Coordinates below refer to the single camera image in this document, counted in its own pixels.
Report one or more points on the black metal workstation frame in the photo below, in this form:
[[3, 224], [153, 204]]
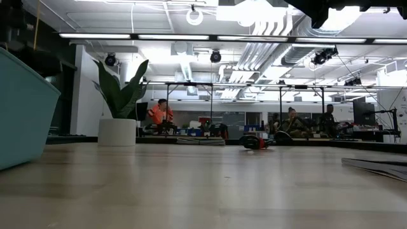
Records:
[[211, 101], [280, 105]]

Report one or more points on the green plant in white pot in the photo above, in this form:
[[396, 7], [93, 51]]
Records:
[[117, 130]]

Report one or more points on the long overhead light bar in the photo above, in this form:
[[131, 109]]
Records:
[[213, 37]]

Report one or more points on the black computer monitor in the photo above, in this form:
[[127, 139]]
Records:
[[364, 111], [142, 111]]

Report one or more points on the person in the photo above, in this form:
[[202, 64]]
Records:
[[329, 122], [160, 114], [292, 124]]

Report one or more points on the teal plastic bin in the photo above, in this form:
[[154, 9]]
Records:
[[22, 121]]

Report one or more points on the Acadia picture booklet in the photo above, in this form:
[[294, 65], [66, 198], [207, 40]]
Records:
[[378, 165]]

